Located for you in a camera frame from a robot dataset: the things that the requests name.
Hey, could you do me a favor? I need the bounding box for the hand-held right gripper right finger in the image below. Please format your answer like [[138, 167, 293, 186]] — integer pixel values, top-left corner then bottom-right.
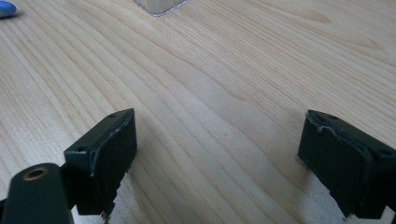
[[297, 109, 396, 220]]

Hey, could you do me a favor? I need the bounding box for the blue object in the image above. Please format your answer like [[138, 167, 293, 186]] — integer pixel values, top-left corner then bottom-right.
[[0, 0, 18, 19]]

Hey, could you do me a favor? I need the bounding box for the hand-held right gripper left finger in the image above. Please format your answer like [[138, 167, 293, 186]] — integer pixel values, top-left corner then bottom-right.
[[63, 107, 138, 217]]

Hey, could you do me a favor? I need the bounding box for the clear plastic container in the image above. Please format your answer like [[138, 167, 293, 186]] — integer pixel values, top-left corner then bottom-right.
[[134, 0, 191, 17]]

